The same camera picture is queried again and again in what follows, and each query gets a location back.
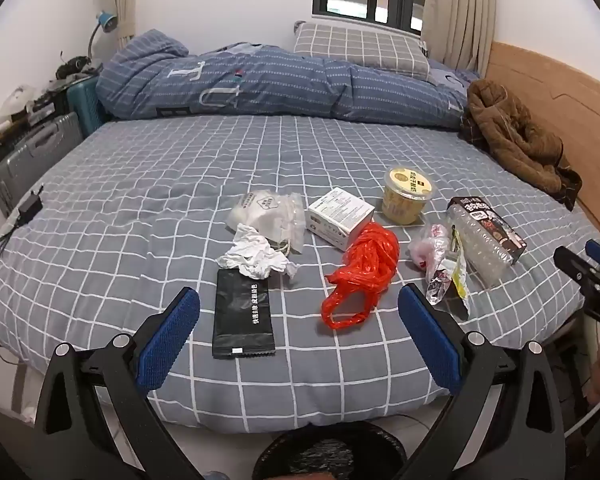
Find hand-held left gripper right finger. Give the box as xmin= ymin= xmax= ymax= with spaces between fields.
xmin=395 ymin=284 xmax=567 ymax=480

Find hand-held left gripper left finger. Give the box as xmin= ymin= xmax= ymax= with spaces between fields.
xmin=32 ymin=286 xmax=202 ymax=480

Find brown cookie box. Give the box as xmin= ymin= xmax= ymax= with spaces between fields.
xmin=447 ymin=196 xmax=527 ymax=266

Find trash bin with black bag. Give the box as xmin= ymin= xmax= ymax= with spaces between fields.
xmin=252 ymin=422 xmax=411 ymax=480

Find white cardboard box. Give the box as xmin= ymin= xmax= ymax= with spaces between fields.
xmin=305 ymin=187 xmax=376 ymax=252

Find crumpled clear snack wrappers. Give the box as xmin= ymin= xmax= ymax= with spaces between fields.
xmin=425 ymin=230 xmax=471 ymax=318

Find black foil packet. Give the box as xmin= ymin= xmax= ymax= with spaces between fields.
xmin=212 ymin=267 xmax=277 ymax=359

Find pink and white plastic wrapper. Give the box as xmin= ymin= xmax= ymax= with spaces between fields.
xmin=407 ymin=223 xmax=453 ymax=271

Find clear plastic tray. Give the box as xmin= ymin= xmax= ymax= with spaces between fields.
xmin=447 ymin=205 xmax=515 ymax=288

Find red plastic bag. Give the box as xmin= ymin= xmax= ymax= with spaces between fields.
xmin=321 ymin=221 xmax=401 ymax=331

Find crumpled white tissue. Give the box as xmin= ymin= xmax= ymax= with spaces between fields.
xmin=216 ymin=225 xmax=298 ymax=281

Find yellow plastic cup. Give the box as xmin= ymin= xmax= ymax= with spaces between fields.
xmin=381 ymin=166 xmax=438 ymax=226

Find brown fleece jacket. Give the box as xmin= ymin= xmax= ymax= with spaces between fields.
xmin=459 ymin=79 xmax=583 ymax=211

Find clear bag with white mask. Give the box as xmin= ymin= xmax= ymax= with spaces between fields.
xmin=228 ymin=190 xmax=306 ymax=253

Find wooden headboard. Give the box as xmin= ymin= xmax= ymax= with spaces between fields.
xmin=485 ymin=41 xmax=600 ymax=256

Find bed with grey checked sheet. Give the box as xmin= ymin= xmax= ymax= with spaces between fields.
xmin=0 ymin=112 xmax=600 ymax=433

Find black charger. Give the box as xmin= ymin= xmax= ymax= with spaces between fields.
xmin=19 ymin=183 xmax=45 ymax=226

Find grey suitcase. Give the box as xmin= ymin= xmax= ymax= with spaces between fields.
xmin=0 ymin=112 xmax=83 ymax=218

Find teal suitcase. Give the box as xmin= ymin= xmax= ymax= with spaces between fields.
xmin=66 ymin=77 xmax=106 ymax=138

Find blue striped duvet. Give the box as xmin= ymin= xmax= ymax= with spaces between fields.
xmin=96 ymin=30 xmax=481 ymax=131

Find beige curtain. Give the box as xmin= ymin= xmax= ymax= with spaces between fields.
xmin=420 ymin=0 xmax=498 ymax=71
xmin=97 ymin=0 xmax=141 ymax=56

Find white plastic item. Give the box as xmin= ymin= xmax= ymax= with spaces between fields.
xmin=0 ymin=85 xmax=36 ymax=123

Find pile of black gear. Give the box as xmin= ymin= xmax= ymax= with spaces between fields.
xmin=55 ymin=52 xmax=103 ymax=81

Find grey checked pillow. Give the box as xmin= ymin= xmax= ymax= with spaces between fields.
xmin=292 ymin=21 xmax=431 ymax=81

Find blue desk lamp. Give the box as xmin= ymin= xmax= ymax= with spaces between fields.
xmin=86 ymin=10 xmax=118 ymax=61

